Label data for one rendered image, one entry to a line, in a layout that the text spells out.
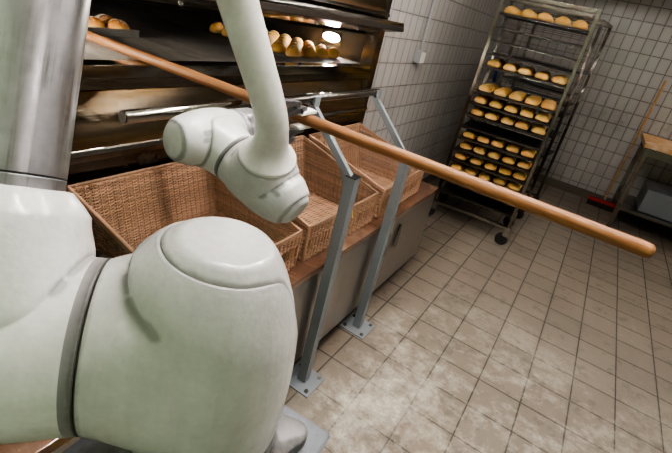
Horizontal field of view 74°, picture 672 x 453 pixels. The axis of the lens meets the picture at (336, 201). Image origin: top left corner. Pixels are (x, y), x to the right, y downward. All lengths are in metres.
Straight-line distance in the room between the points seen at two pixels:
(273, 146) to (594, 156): 5.42
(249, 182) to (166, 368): 0.45
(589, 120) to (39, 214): 5.76
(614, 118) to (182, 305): 5.73
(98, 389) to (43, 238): 0.12
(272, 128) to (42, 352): 0.46
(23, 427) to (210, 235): 0.20
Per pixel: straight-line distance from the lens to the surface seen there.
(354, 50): 2.75
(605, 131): 5.94
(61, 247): 0.43
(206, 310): 0.36
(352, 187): 1.52
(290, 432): 0.59
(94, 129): 1.48
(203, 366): 0.38
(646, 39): 5.91
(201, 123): 0.85
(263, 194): 0.78
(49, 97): 0.46
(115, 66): 1.48
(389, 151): 1.04
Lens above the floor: 1.48
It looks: 24 degrees down
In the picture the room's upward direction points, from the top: 13 degrees clockwise
